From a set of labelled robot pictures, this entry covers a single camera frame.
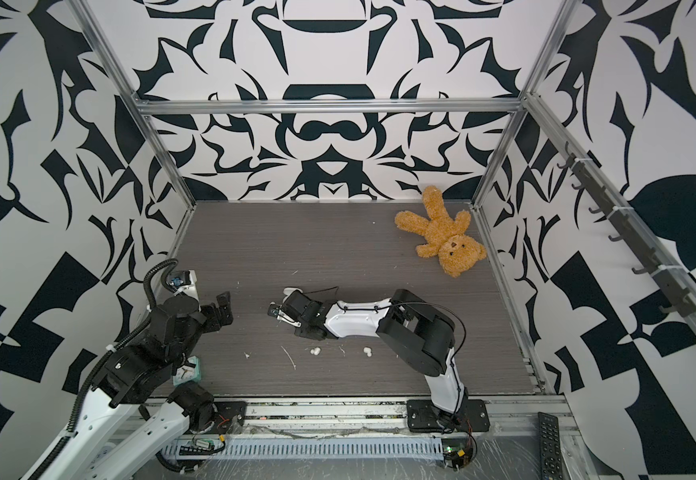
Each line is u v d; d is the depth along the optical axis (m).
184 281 0.60
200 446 0.70
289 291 0.91
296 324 0.79
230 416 0.74
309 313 0.70
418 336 0.48
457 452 0.71
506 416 0.76
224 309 0.65
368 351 0.85
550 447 0.70
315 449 0.71
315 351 0.84
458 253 0.96
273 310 0.79
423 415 0.74
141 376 0.46
